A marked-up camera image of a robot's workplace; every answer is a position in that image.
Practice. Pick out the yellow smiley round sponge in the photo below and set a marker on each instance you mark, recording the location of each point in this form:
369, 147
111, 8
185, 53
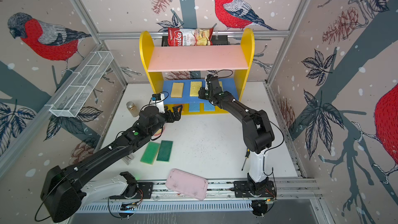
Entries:
159, 132

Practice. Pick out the yellow shelf pink blue boards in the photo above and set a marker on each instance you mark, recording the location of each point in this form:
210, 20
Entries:
166, 65

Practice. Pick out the dark green scouring sponge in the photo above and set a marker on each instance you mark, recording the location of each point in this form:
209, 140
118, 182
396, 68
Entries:
165, 150

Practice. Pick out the black box behind shelf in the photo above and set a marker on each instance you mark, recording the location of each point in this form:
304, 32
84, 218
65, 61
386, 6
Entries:
191, 41

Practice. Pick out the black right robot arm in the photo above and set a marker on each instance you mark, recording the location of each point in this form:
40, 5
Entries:
257, 131

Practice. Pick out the glass spice jar silver lid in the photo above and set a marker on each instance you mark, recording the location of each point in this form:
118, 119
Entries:
132, 108

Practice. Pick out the red chips bag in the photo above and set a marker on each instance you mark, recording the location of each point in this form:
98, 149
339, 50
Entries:
196, 33

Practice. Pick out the pink plastic tray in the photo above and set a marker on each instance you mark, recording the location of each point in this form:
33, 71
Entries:
187, 184

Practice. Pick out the beige orange-backed sponge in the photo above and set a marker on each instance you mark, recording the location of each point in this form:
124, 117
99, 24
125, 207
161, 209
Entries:
177, 90

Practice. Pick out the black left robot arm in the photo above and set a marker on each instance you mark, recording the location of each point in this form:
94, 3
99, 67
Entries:
62, 193

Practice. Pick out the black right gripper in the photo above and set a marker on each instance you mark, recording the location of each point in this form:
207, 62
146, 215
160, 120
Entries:
201, 94

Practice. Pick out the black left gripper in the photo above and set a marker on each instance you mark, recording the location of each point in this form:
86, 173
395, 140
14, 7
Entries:
177, 115

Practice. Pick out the black yellow screwdriver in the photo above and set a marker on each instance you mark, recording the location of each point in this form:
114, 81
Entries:
247, 154

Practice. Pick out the blue cellulose sponge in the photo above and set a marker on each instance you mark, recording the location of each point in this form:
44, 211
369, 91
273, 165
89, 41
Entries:
208, 107
194, 107

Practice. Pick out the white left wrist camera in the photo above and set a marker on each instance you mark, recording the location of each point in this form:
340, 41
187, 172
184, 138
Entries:
158, 101

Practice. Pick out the light green sponge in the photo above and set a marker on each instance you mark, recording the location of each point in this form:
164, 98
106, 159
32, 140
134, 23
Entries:
150, 153

